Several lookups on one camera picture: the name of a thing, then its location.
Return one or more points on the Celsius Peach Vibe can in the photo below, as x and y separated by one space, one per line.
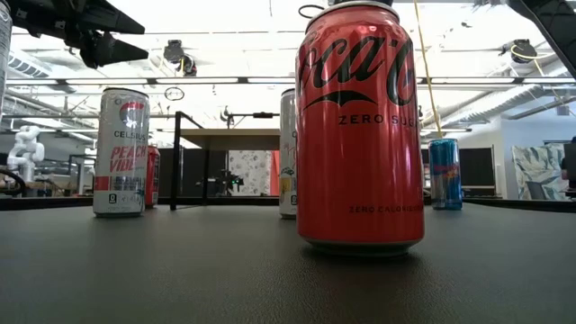
121 180

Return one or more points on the red Coca-Cola Zero Sugar can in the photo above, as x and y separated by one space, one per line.
360 171

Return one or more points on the black screen panel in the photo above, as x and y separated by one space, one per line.
477 168

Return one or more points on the black table mat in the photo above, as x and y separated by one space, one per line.
180 279

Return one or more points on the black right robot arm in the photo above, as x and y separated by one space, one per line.
553 22

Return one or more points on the distant black robot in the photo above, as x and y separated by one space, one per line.
227 182

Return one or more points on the blue Red Bull can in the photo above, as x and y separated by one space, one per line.
445 175

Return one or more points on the small wooden shelf black legs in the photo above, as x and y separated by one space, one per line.
234 139

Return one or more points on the black table frame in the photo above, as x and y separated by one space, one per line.
54 202

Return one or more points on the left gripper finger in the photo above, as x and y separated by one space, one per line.
108 50
112 18

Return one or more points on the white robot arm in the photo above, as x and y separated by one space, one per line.
27 153

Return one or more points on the orange panel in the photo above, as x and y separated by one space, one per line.
275 173

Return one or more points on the leaf patterned panel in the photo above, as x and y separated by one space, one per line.
535 171

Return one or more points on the floral patterned panel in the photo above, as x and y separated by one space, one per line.
252 173

